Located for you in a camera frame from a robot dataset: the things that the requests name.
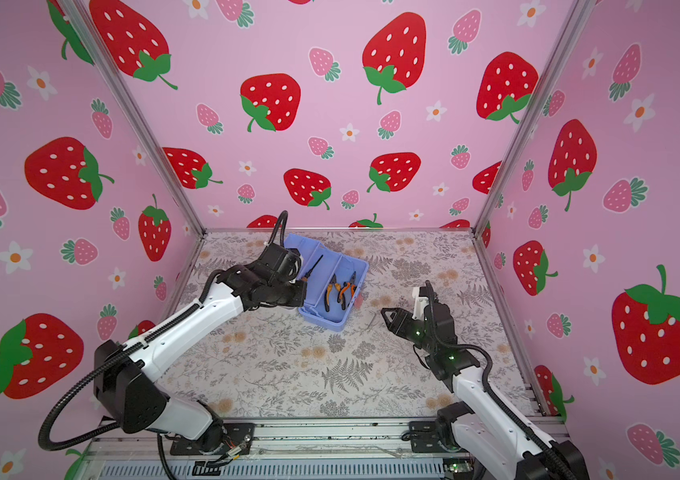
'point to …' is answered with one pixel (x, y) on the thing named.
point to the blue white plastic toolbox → (343, 266)
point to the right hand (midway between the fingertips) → (384, 312)
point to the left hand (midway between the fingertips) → (306, 293)
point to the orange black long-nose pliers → (346, 285)
